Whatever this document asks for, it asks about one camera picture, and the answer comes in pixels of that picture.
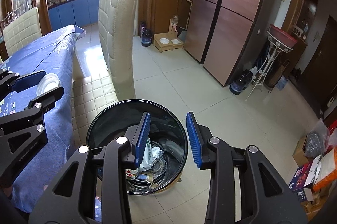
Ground green white milk carton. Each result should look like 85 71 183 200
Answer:
139 138 164 172

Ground black round trash bin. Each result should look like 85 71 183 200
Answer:
86 99 188 196

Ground blue patterned tablecloth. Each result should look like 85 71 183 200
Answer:
1 25 84 223

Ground cardboard boxes pile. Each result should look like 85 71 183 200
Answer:
289 137 336 219

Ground cream chair far side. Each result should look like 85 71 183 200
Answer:
3 7 42 57

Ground plastic bag on floor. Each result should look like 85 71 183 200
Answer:
304 118 330 159

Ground blue kitchen cabinets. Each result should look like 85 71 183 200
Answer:
49 0 99 31

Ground dark bottle on floor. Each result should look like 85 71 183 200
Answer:
140 22 152 47

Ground blue water jug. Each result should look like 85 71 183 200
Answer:
229 70 253 95

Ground cream chair near bin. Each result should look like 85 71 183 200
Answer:
98 0 136 101

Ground wooden pet feeder stand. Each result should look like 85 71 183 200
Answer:
154 18 184 53

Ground white metal plant stand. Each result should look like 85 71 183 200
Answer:
246 24 297 100

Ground copper pink refrigerator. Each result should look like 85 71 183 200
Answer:
185 0 263 86

